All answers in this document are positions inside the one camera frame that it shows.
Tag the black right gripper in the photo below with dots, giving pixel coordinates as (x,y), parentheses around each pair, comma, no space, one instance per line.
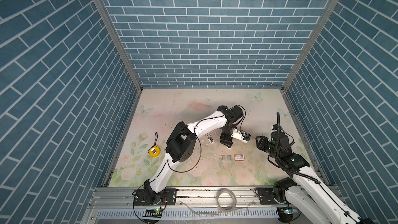
(260,143)

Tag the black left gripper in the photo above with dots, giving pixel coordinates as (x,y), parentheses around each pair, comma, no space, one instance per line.
(227,140)

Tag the cardboard staple tray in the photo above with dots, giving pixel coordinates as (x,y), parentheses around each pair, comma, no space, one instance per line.
(225,157)

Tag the red staple box sleeve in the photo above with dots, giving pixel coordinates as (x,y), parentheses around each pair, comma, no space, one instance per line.
(239,157)

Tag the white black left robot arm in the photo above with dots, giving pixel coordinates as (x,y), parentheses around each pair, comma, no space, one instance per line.
(181,143)

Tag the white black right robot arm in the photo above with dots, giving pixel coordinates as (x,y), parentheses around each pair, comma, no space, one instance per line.
(303,188)

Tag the coiled clear tube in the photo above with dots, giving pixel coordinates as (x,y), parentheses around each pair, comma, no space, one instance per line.
(226,200)

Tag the yellow tape measure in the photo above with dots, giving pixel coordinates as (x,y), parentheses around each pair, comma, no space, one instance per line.
(154,151)

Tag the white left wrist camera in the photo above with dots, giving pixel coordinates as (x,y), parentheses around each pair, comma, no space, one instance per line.
(240,135)

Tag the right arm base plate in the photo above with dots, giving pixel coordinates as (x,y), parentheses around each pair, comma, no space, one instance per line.
(266,196)

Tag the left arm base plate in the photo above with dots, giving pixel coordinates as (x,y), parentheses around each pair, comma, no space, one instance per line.
(167,197)

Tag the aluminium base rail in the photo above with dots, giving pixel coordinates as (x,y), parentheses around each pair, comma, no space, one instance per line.
(194,205)

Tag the aluminium corner post right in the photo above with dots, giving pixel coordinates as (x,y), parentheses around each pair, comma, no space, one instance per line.
(324,17)

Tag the aluminium corner post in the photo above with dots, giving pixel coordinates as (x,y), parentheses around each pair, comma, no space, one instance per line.
(101,8)
(324,17)

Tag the aluminium corner post left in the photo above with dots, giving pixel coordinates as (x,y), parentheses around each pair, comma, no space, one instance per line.
(101,8)

